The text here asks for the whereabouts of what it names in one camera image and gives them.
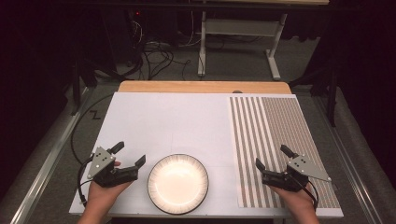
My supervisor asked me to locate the tangle of black cables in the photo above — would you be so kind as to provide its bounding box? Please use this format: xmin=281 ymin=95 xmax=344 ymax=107
xmin=124 ymin=18 xmax=192 ymax=80

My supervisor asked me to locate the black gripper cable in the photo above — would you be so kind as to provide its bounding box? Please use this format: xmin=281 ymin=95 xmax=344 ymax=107
xmin=288 ymin=174 xmax=320 ymax=213
xmin=77 ymin=154 xmax=96 ymax=208

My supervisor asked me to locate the person's right hand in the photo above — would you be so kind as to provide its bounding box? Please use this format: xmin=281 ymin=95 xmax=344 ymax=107
xmin=268 ymin=182 xmax=316 ymax=210

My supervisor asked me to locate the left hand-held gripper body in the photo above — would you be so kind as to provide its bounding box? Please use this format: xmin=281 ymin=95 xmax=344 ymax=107
xmin=87 ymin=146 xmax=140 ymax=189

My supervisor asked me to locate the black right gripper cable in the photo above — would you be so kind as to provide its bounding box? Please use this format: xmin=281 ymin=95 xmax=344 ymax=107
xmin=288 ymin=174 xmax=320 ymax=213

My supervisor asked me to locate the black stand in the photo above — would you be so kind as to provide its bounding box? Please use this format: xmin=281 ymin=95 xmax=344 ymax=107
xmin=289 ymin=66 xmax=339 ymax=128
xmin=69 ymin=59 xmax=98 ymax=117

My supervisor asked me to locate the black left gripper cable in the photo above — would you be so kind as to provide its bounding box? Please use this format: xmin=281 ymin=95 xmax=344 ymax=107
xmin=77 ymin=154 xmax=96 ymax=208

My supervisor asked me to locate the brown striped placemat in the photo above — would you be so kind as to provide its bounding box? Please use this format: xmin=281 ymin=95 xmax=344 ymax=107
xmin=229 ymin=95 xmax=342 ymax=209

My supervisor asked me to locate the aluminium rail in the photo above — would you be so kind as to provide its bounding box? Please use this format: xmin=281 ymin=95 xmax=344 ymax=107
xmin=9 ymin=87 xmax=95 ymax=224
xmin=311 ymin=92 xmax=383 ymax=224

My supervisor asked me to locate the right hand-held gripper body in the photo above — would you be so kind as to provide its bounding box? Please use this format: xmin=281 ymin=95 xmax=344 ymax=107
xmin=262 ymin=154 xmax=332 ymax=192

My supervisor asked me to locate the person's left hand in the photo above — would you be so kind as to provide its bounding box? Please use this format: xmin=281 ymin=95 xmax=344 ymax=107
xmin=87 ymin=160 xmax=134 ymax=207

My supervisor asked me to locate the white plate with dark rim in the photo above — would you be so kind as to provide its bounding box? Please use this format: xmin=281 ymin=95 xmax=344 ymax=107
xmin=147 ymin=153 xmax=210 ymax=216

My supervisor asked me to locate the long black cable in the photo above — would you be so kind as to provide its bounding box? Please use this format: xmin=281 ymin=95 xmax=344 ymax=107
xmin=70 ymin=93 xmax=116 ymax=166

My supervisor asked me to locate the white metal frame desk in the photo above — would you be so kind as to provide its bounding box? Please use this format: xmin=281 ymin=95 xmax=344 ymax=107
xmin=191 ymin=0 xmax=331 ymax=81

